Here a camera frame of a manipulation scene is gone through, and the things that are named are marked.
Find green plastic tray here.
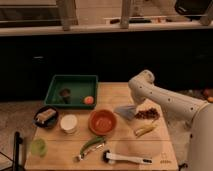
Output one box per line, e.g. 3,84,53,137
44,75,98,109

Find green chili pepper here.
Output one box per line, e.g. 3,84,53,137
80,136,105,155

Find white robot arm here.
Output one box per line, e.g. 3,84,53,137
128,70,213,171

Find orange bowl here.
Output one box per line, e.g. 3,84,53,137
88,109,117,135

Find orange round fruit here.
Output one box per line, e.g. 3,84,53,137
83,96,94,105

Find silver metal spoon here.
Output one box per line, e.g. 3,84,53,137
73,143,105,162

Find white handled dish brush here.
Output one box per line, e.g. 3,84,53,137
103,150,152,164

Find black stand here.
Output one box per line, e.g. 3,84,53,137
12,132,25,171

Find white paper cup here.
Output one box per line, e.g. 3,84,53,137
60,114,78,134

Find black bowl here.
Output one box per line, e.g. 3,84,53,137
33,106,59,129

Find brown sponge block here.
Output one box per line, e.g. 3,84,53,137
36,109,56,123

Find dark brown toy item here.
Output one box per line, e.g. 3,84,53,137
59,88,71,104

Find dark red grape bunch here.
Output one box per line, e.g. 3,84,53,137
135,108,160,120

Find green plastic cup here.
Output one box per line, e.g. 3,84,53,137
30,138,47,157

